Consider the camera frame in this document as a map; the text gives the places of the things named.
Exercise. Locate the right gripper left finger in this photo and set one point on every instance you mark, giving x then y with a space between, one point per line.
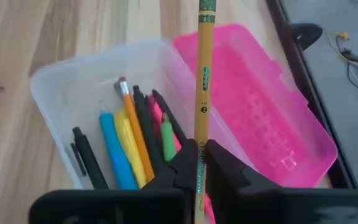
179 186

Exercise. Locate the pink highlighter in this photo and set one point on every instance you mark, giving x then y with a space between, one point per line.
155 113

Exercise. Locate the black aluminium table frame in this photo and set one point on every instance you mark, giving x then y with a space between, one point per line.
310 93

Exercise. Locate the clear supply box pink lid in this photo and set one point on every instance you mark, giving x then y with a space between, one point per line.
259 109

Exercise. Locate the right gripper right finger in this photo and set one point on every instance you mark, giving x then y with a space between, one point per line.
228 186

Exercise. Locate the yellow pencil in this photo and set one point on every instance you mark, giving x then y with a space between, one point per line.
204 62

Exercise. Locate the blue highlighter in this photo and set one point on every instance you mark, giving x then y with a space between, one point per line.
117 149

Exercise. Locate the black table clamp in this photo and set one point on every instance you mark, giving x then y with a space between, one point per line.
306 34

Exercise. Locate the yellow highlighter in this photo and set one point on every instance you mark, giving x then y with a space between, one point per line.
129 140

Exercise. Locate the green pen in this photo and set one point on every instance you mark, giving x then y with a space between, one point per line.
168 143

